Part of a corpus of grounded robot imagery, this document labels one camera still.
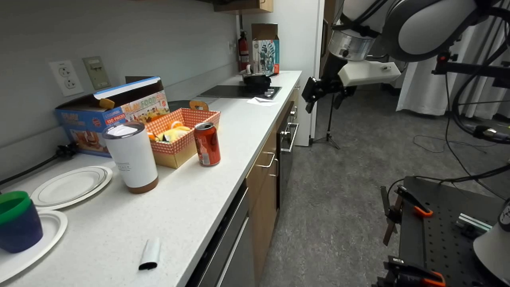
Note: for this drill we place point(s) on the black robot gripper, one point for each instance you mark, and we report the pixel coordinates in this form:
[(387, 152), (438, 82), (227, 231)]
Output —
[(334, 74)]

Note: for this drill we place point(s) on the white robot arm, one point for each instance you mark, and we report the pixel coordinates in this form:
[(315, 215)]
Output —
[(431, 26)]

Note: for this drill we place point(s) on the yellow toy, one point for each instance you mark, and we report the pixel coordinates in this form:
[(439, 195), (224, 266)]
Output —
[(173, 131)]

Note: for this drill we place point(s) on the black pan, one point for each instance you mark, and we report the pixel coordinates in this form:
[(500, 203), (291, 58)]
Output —
[(257, 82)]

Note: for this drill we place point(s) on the printed cardboard box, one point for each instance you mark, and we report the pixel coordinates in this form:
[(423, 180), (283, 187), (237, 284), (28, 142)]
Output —
[(265, 50)]

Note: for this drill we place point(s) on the black built-in oven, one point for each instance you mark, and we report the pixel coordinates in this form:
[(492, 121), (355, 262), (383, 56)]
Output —
[(288, 169)]

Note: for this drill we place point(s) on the red fire extinguisher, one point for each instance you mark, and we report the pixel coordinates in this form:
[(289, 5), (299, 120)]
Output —
[(243, 53)]

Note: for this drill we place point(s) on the white curtain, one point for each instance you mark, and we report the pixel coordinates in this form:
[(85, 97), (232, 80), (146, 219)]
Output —
[(420, 97)]

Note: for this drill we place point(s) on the black cooktop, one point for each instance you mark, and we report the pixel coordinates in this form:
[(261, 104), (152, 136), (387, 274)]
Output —
[(229, 91)]

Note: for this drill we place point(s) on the wooden upper cabinet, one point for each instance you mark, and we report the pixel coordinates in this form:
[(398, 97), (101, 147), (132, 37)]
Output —
[(245, 5)]

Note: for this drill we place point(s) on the red soda can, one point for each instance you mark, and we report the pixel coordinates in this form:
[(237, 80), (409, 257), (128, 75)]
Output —
[(208, 145)]

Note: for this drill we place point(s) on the wooden cabinet door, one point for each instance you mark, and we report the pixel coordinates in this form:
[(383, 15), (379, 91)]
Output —
[(264, 223)]

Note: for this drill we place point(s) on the orange checkered basket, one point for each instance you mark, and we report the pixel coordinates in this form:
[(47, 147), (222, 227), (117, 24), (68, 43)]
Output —
[(184, 145)]

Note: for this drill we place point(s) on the black perforated table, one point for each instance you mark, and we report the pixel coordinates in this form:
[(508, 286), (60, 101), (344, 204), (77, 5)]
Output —
[(441, 233)]

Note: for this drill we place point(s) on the grey dishwasher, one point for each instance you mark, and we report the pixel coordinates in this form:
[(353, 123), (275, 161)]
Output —
[(229, 249)]

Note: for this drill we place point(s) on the aluminium profile bar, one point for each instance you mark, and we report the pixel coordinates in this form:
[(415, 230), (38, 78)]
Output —
[(474, 223)]

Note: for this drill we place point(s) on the white tumbler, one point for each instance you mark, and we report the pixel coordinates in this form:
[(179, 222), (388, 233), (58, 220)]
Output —
[(133, 160)]

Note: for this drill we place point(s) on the white dome shaped object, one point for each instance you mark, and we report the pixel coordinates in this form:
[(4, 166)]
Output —
[(492, 249)]

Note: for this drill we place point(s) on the blue snack box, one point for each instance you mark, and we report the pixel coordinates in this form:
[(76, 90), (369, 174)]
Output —
[(93, 120)]

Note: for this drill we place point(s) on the small white marker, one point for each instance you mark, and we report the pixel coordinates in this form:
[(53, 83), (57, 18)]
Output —
[(151, 254)]

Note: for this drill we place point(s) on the white plate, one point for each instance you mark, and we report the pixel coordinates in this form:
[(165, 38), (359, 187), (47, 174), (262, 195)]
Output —
[(73, 185), (50, 233)]

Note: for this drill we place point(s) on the blue cup with green rim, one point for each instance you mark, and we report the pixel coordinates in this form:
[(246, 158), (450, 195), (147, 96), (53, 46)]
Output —
[(18, 225)]

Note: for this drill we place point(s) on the white wrist camera block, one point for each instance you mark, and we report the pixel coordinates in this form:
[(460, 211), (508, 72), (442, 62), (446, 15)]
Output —
[(372, 72)]

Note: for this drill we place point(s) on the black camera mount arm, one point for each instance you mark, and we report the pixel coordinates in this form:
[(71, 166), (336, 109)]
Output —
[(473, 67)]

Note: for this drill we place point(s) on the grey wall switch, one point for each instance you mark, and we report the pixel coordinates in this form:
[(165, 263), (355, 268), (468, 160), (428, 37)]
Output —
[(96, 72)]

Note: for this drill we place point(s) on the white wall outlet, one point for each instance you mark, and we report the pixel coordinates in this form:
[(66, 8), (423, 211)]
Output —
[(66, 77)]

